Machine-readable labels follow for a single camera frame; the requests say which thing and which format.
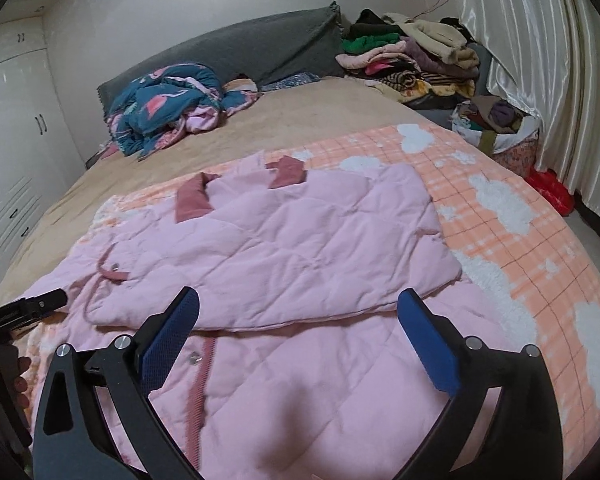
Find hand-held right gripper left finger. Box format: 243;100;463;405
32;287;202;480

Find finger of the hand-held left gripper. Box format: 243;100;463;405
0;288;69;339

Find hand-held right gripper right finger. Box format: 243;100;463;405
394;288;564;480

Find pink quilted jacket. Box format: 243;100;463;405
27;152;536;480

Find bag full of clothes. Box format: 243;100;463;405
450;97;541;178

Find pile of folded clothes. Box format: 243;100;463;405
335;8;481;106

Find person's left hand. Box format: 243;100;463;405
7;356;32;409

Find orange plaid cloud blanket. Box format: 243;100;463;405
25;122;600;480

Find white wardrobe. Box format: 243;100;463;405
0;20;86;256

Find red plastic bag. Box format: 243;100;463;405
525;167;576;216

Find blue floral quilt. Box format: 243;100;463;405
105;62;261;161

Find bed with beige sheet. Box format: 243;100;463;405
0;76;451;306

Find blue patterned cloth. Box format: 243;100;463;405
261;72;322;93

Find white satin curtain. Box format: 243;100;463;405
447;0;600;256

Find grey headboard cushion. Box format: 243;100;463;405
96;1;343;123

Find thin dark wall cable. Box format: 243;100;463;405
414;0;454;22

